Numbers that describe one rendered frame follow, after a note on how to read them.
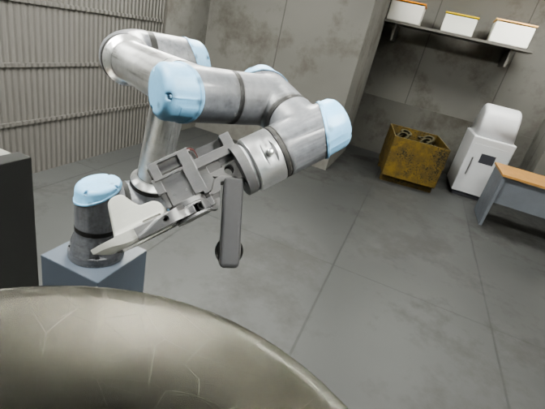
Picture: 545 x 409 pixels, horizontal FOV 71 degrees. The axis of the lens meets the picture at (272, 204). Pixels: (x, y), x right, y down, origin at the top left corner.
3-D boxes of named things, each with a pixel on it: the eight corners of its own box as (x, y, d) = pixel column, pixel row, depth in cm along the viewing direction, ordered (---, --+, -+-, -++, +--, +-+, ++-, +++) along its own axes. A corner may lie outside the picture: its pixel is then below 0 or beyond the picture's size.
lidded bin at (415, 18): (420, 27, 557) (426, 7, 546) (419, 26, 522) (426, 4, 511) (388, 20, 569) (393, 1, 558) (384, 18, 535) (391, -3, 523)
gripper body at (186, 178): (148, 178, 52) (226, 141, 55) (177, 233, 52) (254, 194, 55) (139, 167, 45) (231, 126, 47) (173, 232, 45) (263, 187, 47)
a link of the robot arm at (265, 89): (222, 53, 55) (257, 91, 49) (282, 63, 62) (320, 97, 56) (208, 102, 60) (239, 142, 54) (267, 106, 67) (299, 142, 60)
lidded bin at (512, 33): (521, 50, 523) (532, 28, 511) (529, 49, 486) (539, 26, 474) (483, 42, 536) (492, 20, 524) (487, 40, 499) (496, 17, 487)
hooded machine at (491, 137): (488, 205, 526) (534, 116, 473) (445, 191, 541) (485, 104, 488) (482, 190, 590) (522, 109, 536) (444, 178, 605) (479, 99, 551)
